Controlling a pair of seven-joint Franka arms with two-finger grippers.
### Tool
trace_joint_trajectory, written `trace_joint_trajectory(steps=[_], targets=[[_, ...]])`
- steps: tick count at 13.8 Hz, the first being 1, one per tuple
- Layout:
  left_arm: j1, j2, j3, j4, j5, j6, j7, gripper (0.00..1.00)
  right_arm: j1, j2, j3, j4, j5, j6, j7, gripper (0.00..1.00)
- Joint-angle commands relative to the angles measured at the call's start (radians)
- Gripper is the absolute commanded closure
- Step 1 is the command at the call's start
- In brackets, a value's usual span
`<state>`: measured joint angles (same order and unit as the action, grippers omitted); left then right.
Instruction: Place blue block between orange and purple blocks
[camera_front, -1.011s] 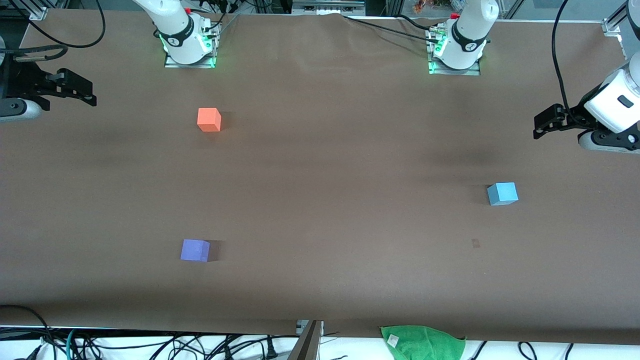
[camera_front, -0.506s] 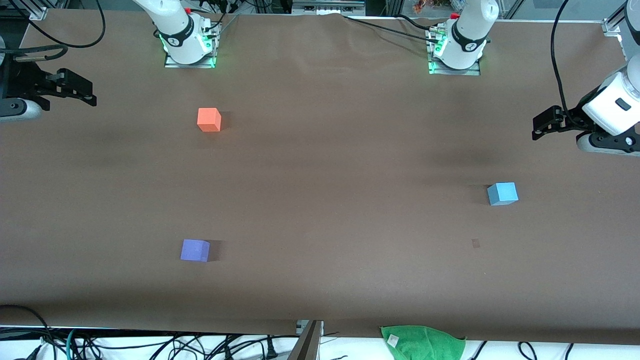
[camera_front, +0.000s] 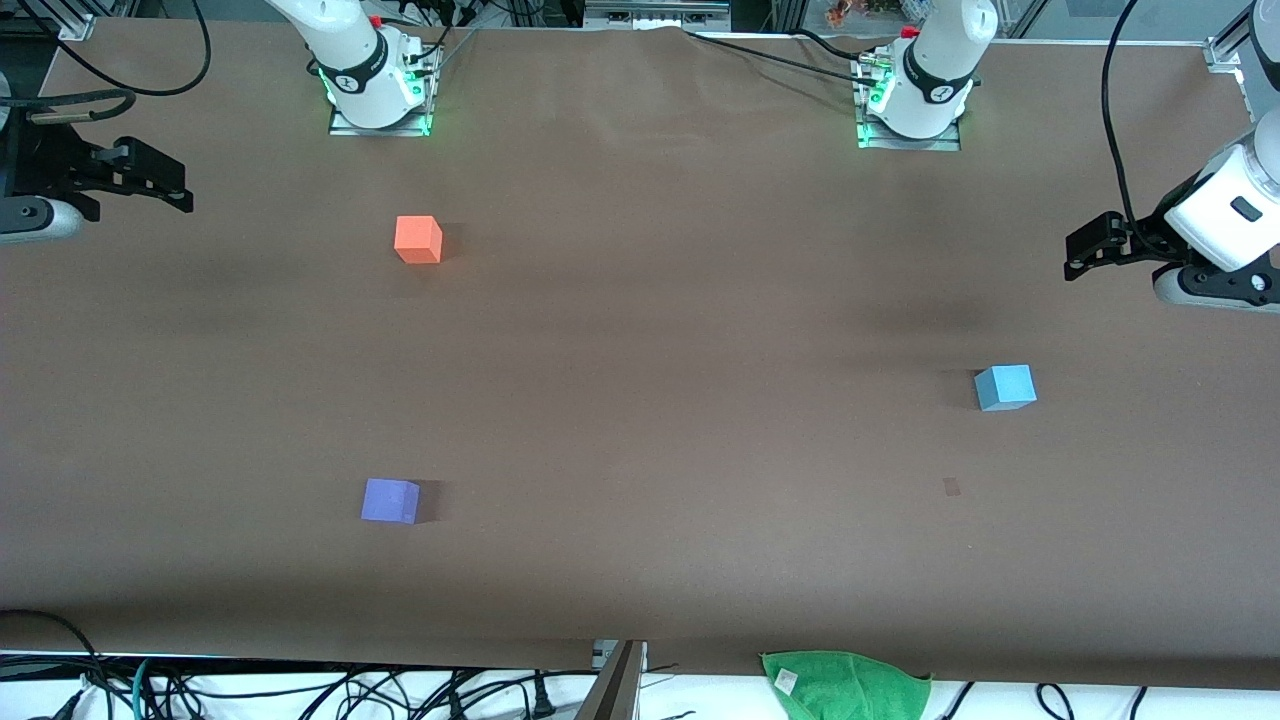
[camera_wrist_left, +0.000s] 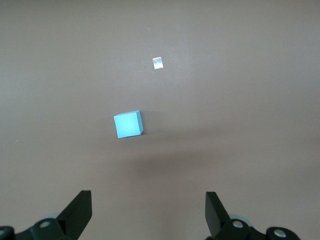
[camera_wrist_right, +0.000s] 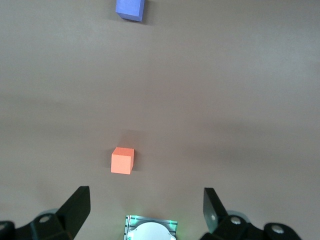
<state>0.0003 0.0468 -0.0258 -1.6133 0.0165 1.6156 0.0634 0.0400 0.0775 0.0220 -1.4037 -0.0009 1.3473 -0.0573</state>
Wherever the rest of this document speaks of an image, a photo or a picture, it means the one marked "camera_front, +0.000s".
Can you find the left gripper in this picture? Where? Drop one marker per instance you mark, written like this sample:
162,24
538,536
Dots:
1146,241

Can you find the blue foam block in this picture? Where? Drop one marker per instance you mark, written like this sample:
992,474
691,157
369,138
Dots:
1005,388

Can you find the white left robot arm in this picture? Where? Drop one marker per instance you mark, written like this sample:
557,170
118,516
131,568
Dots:
930,60

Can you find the orange foam block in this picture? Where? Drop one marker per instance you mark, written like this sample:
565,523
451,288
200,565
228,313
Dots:
418,240

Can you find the purple foam block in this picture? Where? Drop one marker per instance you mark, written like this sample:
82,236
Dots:
388,500

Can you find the colourful toy pile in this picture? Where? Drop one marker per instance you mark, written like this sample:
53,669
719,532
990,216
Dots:
845,12

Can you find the silver equipment box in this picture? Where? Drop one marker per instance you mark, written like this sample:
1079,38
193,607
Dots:
655,12

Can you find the brown table cover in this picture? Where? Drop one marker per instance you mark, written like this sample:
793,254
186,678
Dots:
640,450

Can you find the green cloth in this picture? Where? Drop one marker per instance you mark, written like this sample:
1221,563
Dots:
845,690

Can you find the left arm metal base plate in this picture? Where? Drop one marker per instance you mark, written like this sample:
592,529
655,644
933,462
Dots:
950,143

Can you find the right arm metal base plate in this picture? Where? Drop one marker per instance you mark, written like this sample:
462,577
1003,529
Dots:
400,128

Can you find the metal post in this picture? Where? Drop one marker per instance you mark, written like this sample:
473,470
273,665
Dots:
612,695

